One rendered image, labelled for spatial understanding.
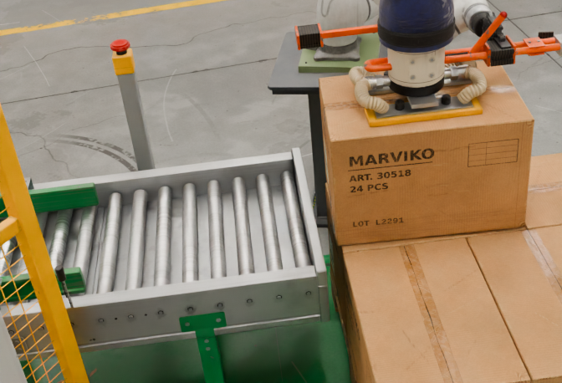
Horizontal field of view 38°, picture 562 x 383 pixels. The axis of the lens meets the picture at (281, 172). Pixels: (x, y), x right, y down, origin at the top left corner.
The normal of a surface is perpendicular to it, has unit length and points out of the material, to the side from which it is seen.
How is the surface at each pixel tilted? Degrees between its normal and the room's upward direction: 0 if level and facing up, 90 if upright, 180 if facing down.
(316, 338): 0
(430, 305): 0
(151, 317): 90
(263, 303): 90
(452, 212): 90
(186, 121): 0
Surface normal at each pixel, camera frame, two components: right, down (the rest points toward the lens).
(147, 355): -0.08, -0.83
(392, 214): 0.05, 0.56
